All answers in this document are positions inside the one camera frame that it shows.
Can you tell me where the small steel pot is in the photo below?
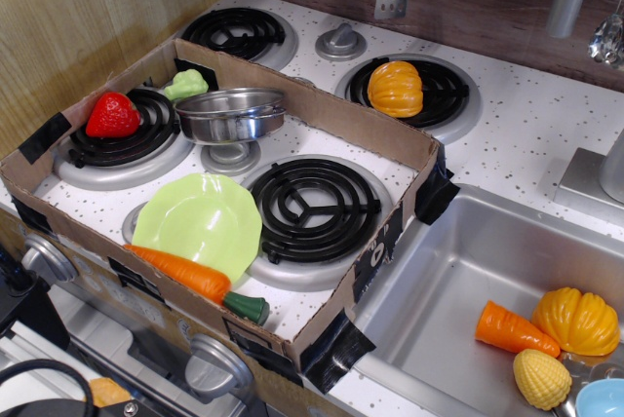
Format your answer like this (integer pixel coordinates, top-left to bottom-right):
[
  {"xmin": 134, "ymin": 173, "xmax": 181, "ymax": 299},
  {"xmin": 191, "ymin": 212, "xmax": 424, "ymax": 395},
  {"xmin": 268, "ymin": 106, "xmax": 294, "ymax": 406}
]
[{"xmin": 174, "ymin": 87, "xmax": 286, "ymax": 145}]

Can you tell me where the orange toy carrot green top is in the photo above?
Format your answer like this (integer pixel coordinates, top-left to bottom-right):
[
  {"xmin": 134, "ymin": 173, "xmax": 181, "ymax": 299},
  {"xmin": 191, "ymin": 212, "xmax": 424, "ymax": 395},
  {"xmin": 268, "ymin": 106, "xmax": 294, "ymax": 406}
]
[{"xmin": 124, "ymin": 244, "xmax": 270, "ymax": 325}]

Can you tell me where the light green plastic plate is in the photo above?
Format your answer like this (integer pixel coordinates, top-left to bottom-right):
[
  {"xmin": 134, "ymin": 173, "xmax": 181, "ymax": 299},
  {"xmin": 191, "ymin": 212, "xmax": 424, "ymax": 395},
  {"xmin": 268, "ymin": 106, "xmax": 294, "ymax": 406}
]
[{"xmin": 132, "ymin": 173, "xmax": 262, "ymax": 284}]

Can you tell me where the orange toy carrot piece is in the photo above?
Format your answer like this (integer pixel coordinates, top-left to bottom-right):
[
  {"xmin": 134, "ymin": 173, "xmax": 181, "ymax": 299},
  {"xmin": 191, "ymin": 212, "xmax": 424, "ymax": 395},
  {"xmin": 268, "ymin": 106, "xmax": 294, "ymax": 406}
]
[{"xmin": 474, "ymin": 300, "xmax": 561, "ymax": 358}]

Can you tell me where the front right black burner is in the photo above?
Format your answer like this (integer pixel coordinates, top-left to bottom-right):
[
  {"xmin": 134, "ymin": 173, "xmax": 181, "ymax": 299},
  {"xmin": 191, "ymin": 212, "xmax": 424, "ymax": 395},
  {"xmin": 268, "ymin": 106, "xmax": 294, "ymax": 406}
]
[{"xmin": 244, "ymin": 157, "xmax": 385, "ymax": 265}]

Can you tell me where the black burner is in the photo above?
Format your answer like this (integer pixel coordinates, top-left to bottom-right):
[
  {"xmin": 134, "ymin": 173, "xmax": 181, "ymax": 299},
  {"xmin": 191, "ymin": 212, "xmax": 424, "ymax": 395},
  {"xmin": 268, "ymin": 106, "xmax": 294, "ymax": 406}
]
[
  {"xmin": 345, "ymin": 57, "xmax": 470, "ymax": 128},
  {"xmin": 181, "ymin": 8, "xmax": 287, "ymax": 60},
  {"xmin": 244, "ymin": 157, "xmax": 385, "ymax": 265},
  {"xmin": 66, "ymin": 89, "xmax": 179, "ymax": 169}
]

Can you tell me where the silver centre stove knob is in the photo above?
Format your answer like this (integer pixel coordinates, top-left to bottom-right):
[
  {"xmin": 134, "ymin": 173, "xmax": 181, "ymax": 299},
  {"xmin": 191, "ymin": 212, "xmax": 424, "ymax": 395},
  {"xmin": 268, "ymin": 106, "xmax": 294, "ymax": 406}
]
[{"xmin": 200, "ymin": 141, "xmax": 261, "ymax": 176}]

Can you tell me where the silver stove knob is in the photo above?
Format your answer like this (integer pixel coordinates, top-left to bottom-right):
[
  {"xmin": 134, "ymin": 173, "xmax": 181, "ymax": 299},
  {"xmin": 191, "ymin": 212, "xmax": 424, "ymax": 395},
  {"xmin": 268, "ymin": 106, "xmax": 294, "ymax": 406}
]
[
  {"xmin": 315, "ymin": 22, "xmax": 367, "ymax": 61},
  {"xmin": 200, "ymin": 141, "xmax": 261, "ymax": 176}
]

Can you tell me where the orange toy pumpkin on burner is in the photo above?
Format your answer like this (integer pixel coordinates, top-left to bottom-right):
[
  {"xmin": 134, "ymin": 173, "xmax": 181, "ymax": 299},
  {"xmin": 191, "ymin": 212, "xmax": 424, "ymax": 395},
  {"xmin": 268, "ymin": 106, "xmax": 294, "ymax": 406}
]
[{"xmin": 367, "ymin": 60, "xmax": 424, "ymax": 118}]

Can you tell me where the silver back stove knob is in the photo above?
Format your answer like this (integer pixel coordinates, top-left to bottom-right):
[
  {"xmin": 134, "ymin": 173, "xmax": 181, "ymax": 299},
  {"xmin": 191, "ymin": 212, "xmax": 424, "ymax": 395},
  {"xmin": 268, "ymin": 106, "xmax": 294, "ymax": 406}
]
[{"xmin": 315, "ymin": 22, "xmax": 367, "ymax": 61}]

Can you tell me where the back right black burner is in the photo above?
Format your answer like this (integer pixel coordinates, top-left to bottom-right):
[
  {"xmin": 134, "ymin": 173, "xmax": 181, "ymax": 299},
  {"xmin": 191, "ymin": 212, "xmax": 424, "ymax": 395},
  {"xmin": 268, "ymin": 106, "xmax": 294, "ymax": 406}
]
[{"xmin": 345, "ymin": 57, "xmax": 470, "ymax": 128}]

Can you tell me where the light green toy broccoli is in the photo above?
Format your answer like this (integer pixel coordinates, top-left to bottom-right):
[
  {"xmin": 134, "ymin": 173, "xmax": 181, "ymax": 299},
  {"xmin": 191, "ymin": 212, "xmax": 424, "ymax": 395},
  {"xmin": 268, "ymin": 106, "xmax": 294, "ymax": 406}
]
[{"xmin": 164, "ymin": 69, "xmax": 209, "ymax": 101}]

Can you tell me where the front left black burner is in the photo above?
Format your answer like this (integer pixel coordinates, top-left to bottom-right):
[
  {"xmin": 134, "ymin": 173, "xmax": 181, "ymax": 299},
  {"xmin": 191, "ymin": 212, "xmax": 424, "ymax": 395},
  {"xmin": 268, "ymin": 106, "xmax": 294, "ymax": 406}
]
[{"xmin": 66, "ymin": 89, "xmax": 179, "ymax": 169}]

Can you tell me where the back left black burner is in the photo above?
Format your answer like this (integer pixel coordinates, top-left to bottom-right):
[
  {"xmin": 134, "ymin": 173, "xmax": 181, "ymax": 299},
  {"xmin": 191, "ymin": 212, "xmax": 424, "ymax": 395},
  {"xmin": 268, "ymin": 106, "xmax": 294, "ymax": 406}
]
[{"xmin": 181, "ymin": 8, "xmax": 287, "ymax": 60}]

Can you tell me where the steel sink basin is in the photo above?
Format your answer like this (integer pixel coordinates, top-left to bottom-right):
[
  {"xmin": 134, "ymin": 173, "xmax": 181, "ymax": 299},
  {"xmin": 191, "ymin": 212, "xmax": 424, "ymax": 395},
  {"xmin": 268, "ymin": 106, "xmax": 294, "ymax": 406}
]
[{"xmin": 356, "ymin": 185, "xmax": 623, "ymax": 416}]

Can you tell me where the silver right oven knob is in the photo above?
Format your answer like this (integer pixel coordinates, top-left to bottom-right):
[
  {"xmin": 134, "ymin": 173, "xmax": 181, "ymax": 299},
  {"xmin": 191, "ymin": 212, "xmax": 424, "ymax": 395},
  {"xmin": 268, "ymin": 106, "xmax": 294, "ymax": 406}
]
[{"xmin": 184, "ymin": 334, "xmax": 253, "ymax": 400}]

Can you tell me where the silver oven knob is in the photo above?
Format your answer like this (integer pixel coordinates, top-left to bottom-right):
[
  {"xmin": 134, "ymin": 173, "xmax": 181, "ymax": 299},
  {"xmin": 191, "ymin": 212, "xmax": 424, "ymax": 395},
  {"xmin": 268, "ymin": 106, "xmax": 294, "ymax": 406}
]
[
  {"xmin": 21, "ymin": 234, "xmax": 78, "ymax": 284},
  {"xmin": 184, "ymin": 334, "xmax": 253, "ymax": 400}
]

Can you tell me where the red toy strawberry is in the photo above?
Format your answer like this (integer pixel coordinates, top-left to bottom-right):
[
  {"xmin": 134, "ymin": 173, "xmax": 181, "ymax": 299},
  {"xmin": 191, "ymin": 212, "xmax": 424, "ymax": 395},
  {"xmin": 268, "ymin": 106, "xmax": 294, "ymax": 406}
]
[{"xmin": 86, "ymin": 92, "xmax": 141, "ymax": 138}]

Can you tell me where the silver left oven knob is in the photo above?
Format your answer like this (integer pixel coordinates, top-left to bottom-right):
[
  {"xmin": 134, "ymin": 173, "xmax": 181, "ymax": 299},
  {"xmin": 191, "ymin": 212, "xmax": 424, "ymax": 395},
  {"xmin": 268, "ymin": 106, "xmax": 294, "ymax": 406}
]
[{"xmin": 21, "ymin": 234, "xmax": 78, "ymax": 284}]

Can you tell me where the silver faucet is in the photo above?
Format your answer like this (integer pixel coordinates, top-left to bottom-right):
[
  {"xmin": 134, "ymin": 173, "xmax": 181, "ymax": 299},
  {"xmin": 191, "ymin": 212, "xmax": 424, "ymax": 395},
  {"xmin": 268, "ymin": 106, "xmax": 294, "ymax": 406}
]
[{"xmin": 547, "ymin": 0, "xmax": 623, "ymax": 203}]

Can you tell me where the cardboard fence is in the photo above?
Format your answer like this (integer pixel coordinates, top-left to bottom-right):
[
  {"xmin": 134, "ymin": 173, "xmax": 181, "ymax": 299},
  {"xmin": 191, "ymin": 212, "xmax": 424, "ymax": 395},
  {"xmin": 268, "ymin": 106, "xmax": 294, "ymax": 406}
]
[{"xmin": 1, "ymin": 39, "xmax": 444, "ymax": 393}]

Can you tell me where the orange toy bottom left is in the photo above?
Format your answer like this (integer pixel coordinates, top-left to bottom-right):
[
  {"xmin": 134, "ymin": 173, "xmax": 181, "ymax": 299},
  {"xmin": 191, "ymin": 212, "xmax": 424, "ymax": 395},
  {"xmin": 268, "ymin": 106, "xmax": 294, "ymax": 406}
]
[{"xmin": 89, "ymin": 377, "xmax": 133, "ymax": 408}]

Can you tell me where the orange toy pumpkin in sink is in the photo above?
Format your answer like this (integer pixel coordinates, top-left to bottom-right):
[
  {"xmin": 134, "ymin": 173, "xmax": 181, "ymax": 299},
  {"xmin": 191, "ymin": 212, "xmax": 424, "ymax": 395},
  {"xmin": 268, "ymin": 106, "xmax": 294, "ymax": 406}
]
[{"xmin": 531, "ymin": 287, "xmax": 620, "ymax": 357}]

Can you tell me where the yellow toy corn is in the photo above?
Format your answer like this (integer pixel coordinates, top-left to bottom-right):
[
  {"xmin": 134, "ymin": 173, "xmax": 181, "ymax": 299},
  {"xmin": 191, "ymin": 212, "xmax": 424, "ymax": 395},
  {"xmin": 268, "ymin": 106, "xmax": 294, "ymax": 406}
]
[{"xmin": 513, "ymin": 349, "xmax": 572, "ymax": 411}]

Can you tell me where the black device left edge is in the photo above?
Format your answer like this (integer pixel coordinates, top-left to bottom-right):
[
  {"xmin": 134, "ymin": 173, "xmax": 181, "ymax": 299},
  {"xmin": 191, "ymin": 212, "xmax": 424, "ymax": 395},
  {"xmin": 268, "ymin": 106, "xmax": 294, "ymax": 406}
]
[{"xmin": 1, "ymin": 246, "xmax": 70, "ymax": 350}]

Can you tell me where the hanging shiny spoon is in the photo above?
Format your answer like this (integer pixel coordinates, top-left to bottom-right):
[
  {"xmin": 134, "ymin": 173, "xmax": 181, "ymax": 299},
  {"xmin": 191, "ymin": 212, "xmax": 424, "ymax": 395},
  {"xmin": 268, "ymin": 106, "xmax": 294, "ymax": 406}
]
[{"xmin": 588, "ymin": 0, "xmax": 623, "ymax": 70}]

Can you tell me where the silver utensil in sink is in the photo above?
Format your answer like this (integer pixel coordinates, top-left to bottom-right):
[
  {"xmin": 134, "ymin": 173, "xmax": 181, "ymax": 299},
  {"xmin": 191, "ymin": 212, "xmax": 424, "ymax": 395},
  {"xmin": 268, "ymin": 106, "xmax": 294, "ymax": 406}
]
[{"xmin": 551, "ymin": 349, "xmax": 623, "ymax": 416}]

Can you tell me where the light blue bowl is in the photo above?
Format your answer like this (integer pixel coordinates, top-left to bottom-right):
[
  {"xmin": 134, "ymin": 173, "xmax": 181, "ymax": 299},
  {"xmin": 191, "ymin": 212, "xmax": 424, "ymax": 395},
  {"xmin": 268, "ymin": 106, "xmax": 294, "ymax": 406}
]
[{"xmin": 575, "ymin": 378, "xmax": 624, "ymax": 417}]

